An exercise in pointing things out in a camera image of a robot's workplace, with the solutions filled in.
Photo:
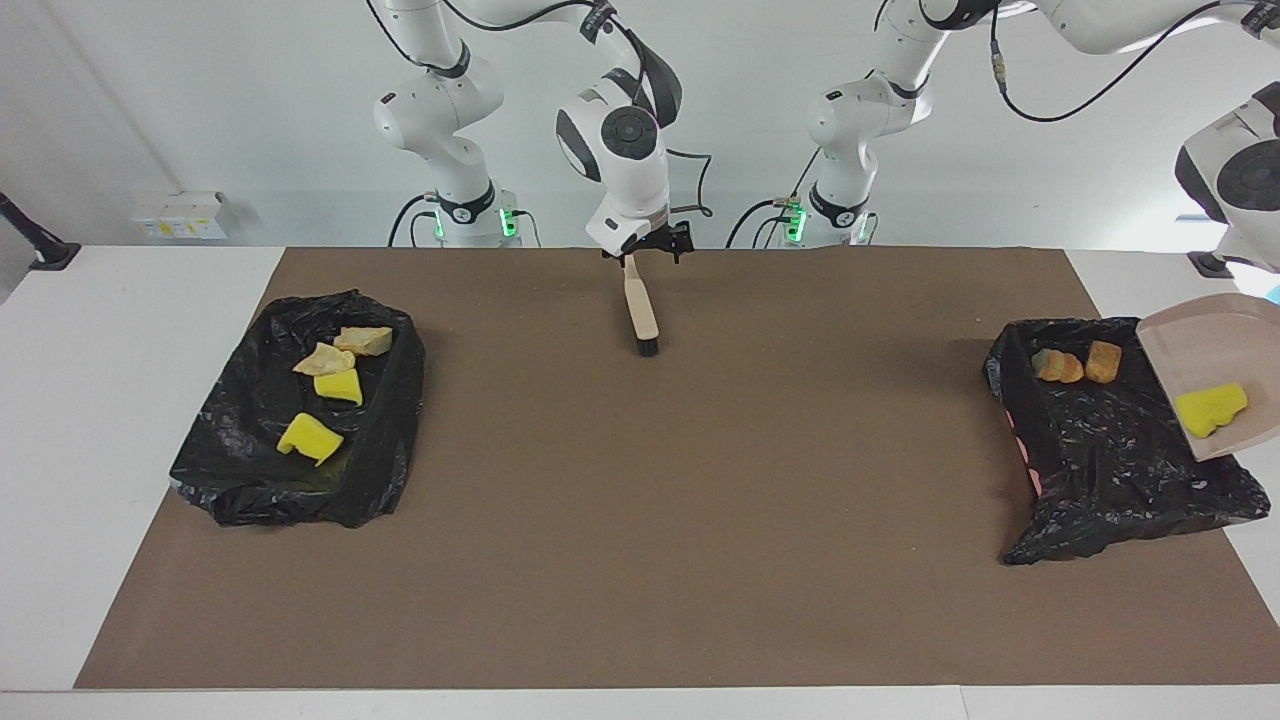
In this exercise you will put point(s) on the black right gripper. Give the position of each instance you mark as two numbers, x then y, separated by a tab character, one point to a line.
652	240

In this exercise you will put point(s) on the beige brush black bristles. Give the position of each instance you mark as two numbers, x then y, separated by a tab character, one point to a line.
640	310

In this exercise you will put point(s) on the beige foam chunk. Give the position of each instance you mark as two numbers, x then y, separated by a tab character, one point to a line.
325	361
365	341
1058	367

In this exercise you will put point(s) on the yellow sponge piece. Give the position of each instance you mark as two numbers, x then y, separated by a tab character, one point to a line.
1210	410
340	388
310	438

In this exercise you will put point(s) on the brown foam chunk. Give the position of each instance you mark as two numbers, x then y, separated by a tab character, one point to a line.
1103	362

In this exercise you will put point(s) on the beige plastic dustpan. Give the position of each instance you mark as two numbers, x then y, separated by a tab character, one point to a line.
1200	350

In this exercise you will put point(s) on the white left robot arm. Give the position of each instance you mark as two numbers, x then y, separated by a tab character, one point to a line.
1240	170

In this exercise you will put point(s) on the black bag lined bin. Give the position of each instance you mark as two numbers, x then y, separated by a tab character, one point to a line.
250	470

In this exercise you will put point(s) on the black bag bin pink inside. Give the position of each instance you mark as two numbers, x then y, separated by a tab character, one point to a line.
1110	460

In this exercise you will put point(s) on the brown table mat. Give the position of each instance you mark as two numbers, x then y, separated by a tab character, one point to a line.
640	580

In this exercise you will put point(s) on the black stand foot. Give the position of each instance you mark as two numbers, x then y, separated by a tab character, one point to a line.
50	255
1210	266

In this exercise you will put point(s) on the white wall box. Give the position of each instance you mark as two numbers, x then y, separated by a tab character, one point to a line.
180	215

